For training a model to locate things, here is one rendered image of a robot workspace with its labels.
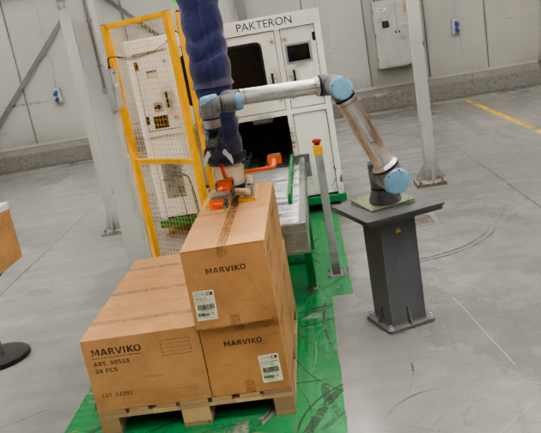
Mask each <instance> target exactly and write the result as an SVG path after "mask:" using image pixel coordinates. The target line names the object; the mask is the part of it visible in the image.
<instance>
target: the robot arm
mask: <svg viewBox="0 0 541 433"><path fill-rule="evenodd" d="M306 95H317V96H327V95H330V96H331V97H332V99H333V100H334V101H335V103H336V105H337V106H338V107H339V109H340V111H341V112H342V114H343V116H344V117H345V119H346V121H347V122H348V124H349V126H350V128H351V130H352V131H353V132H354V134H355V135H356V138H357V139H358V141H359V143H360V144H361V146H362V147H363V149H364V151H365V152H366V154H367V156H368V158H369V159H368V160H367V162H368V165H367V166H368V176H369V181H370V187H371V192H370V196H369V203H370V204H371V205H374V206H387V205H391V204H396V203H398V202H399V201H400V200H401V199H402V198H401V194H400V193H401V192H404V191H405V190H406V189H407V187H408V186H409V184H410V176H409V174H408V173H407V171H406V170H404V169H403V168H402V167H401V165H400V163H399V162H398V159H397V158H396V157H394V156H391V155H390V153H389V151H388V150H387V148H386V146H385V145H384V143H383V141H382V140H381V138H380V136H379V134H378V132H377V131H376V130H375V128H374V125H373V124H372V122H371V120H370V119H369V117H368V115H367V114H366V112H365V110H364V109H363V107H362V104H361V103H360V101H359V100H358V99H357V97H356V93H355V91H354V90H353V86H352V83H351V81H350V80H349V79H348V78H347V77H345V76H340V75H337V74H324V75H317V76H315V77H314V78H313V79H307V80H300V81H294V82H284V83H278V84H271V85H265V86H259V87H253V88H243V89H233V90H230V89H226V90H224V91H222V92H221V94H220V95H218V96H217V95H216V94H212V95H206V96H203V97H201V98H200V107H201V112H202V117H203V123H202V124H203V125H204V129H206V131H207V132H210V133H209V140H208V145H207V147H206V148H205V150H204V168H206V166H207V162H208V160H209V158H210V156H211V153H210V152H211V151H213V153H214V152H215V151H219V152H220V150H221V149H223V152H222V153H223V154H224V155H225V156H226V157H227V158H228V159H229V160H230V162H231V163H232V164H234V160H233V157H232V156H231V154H230V152H229V149H228V146H227V145H225V144H224V143H223V139H222V138H219V133H218V131H219V130H220V127H221V126H222V123H221V118H220V113H228V112H233V111H239V110H242V109H243V108H244V106H243V105H248V104H254V103H259V102H266V101H277V100H282V99H288V98H295V97H300V96H306Z"/></svg>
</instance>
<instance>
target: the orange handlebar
mask: <svg viewBox="0 0 541 433"><path fill-rule="evenodd" d="M276 162H277V160H276V158H273V159H272V164H271V166H268V167H262V168H251V169H246V170H244V173H245V174H249V173H256V172H261V171H267V170H273V169H275V168H276ZM222 190H225V191H228V194H229V193H230V191H229V190H230V186H225V187H222V186H220V187H219V188H218V189H217V191H218V192H222ZM213 207H215V208H219V207H223V204H222V203H217V204H213Z"/></svg>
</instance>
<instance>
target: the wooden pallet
mask: <svg viewBox="0 0 541 433"><path fill-rule="evenodd" d="M296 370H297V310H296V305H295V296H294V307H293V340H292V372H291V387H287V388H280V389H273V390H267V391H260V392H253V393H241V394H234V395H228V396H221V397H213V396H212V398H207V399H195V400H187V401H181V402H174V403H167V404H160V405H154V406H141V407H135V408H128V409H121V410H114V411H108V412H98V415H99V419H100V424H101V428H102V431H103V433H124V432H125V428H126V426H127V424H128V422H129V420H130V417H131V416H138V415H145V414H151V413H158V412H171V411H178V410H181V411H182V415H183V419H184V423H185V427H188V426H195V425H202V424H213V421H214V416H215V413H216V406H218V405H225V404H232V403H238V402H245V401H252V400H259V399H271V398H273V399H274V404H275V408H276V413H277V415H283V414H290V413H296Z"/></svg>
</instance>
